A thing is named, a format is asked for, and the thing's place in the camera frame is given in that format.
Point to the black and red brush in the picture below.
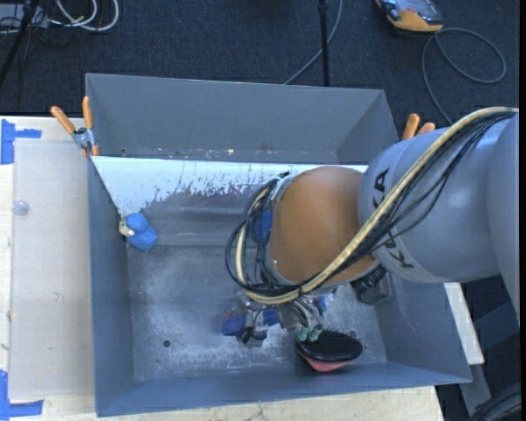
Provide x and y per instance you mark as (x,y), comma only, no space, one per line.
(331,348)

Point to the grey metal bin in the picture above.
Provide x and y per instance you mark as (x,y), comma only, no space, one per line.
(188,305)

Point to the blue toy animal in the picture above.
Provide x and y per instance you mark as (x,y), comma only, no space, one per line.
(141,233)

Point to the small clear dome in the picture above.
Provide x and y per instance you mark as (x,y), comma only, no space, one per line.
(20,207)

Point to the black cylinder on white bracket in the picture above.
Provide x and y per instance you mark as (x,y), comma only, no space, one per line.
(370,285)

